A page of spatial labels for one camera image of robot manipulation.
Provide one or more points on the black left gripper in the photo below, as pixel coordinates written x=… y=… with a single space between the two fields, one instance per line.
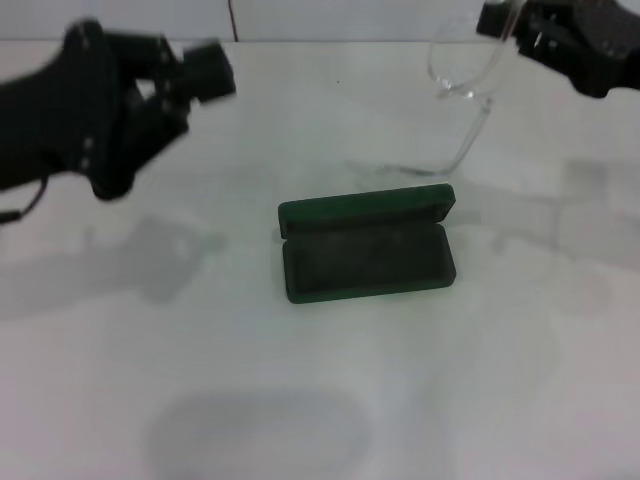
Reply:
x=65 y=115

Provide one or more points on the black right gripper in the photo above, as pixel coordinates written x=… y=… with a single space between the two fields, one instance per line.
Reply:
x=610 y=45

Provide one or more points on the clear plastic glasses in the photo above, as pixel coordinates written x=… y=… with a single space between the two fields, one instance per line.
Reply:
x=462 y=93

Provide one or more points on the green glasses case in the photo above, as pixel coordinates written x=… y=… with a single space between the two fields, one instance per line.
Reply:
x=370 y=270

